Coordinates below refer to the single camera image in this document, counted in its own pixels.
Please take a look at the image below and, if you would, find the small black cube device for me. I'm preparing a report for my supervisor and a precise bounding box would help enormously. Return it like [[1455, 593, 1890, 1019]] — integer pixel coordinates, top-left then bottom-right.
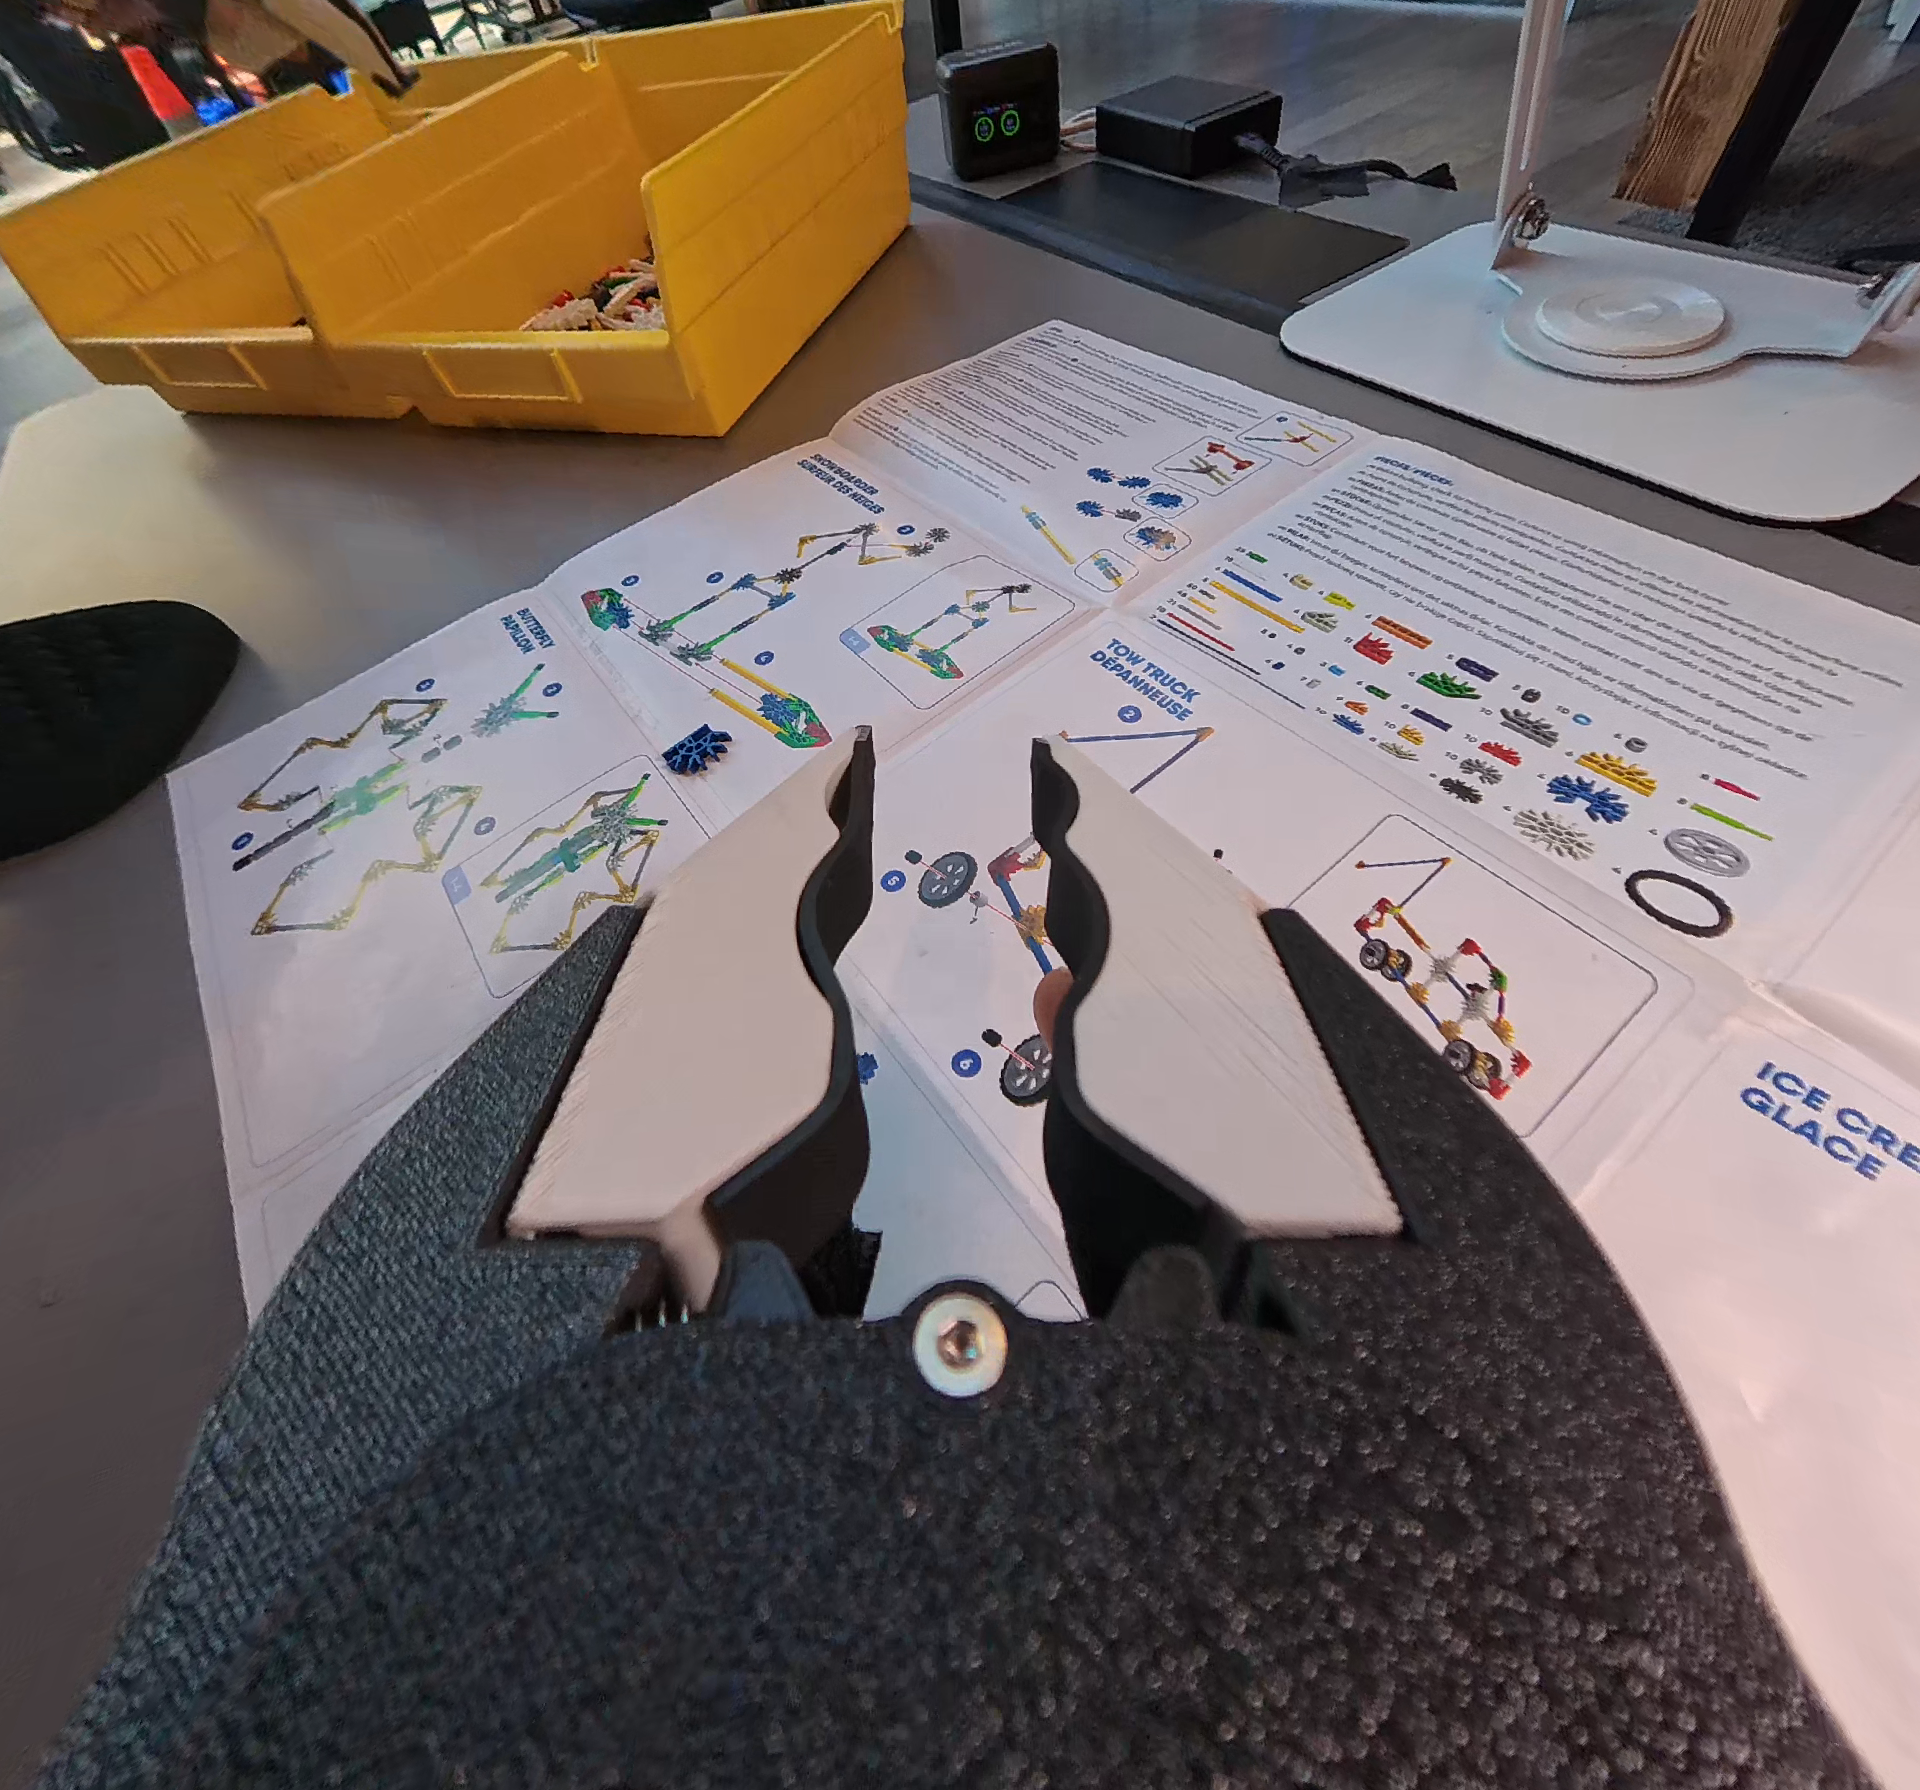
[[936, 42, 1065, 183]]

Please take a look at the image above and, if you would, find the black cable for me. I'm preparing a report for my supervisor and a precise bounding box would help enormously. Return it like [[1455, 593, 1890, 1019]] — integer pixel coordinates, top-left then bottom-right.
[[1261, 135, 1462, 209]]

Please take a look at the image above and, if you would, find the pile of colourful building pieces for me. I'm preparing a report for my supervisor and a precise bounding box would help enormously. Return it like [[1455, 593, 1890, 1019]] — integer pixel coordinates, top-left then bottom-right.
[[520, 252, 668, 336]]

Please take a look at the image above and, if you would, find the yellow plastic bin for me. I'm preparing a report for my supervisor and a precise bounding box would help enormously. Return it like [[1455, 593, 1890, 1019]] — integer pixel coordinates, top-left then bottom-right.
[[255, 0, 914, 439], [0, 80, 416, 421]]

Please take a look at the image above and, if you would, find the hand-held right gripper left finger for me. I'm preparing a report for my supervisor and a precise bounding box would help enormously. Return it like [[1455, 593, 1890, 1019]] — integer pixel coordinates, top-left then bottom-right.
[[506, 731, 881, 1312]]

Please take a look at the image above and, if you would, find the white instruction sheet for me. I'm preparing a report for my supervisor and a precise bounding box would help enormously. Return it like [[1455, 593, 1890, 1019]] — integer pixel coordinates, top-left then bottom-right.
[[165, 322, 1920, 1790]]

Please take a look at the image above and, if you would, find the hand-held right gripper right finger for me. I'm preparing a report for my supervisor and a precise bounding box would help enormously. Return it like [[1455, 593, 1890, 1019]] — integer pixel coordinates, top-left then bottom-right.
[[1029, 741, 1408, 1324]]

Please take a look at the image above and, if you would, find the wooden post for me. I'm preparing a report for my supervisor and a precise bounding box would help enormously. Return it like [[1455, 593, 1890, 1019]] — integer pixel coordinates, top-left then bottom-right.
[[1622, 0, 1868, 216]]

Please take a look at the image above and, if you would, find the black power adapter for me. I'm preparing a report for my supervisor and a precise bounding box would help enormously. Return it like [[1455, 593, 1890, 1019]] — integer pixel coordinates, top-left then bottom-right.
[[1096, 74, 1288, 177]]

